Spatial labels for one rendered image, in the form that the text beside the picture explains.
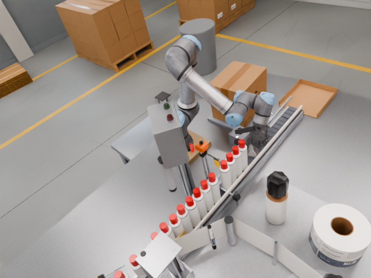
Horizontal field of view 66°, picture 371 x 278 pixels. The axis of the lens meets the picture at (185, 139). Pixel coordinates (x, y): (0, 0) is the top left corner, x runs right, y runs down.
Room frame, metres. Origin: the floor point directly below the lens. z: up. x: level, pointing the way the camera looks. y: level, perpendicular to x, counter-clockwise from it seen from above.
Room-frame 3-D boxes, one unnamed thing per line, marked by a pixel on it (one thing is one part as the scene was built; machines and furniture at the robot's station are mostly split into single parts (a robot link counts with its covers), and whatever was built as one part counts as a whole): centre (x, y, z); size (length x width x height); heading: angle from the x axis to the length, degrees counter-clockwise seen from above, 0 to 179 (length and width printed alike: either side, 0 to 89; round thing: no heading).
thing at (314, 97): (1.44, -0.86, 0.85); 0.30 x 0.26 x 0.04; 128
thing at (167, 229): (0.62, 0.17, 0.98); 0.05 x 0.05 x 0.20
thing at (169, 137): (0.82, 0.06, 1.38); 0.17 x 0.10 x 0.19; 3
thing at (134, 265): (0.52, 0.30, 0.98); 0.05 x 0.05 x 0.20
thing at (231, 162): (0.90, -0.18, 0.98); 0.05 x 0.05 x 0.20
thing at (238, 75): (1.48, -0.41, 0.99); 0.30 x 0.24 x 0.27; 132
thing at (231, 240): (0.59, -0.09, 0.97); 0.05 x 0.05 x 0.19
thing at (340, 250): (0.47, -0.49, 0.95); 0.20 x 0.20 x 0.14
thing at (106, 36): (4.78, 0.81, 0.45); 1.20 x 0.83 x 0.89; 37
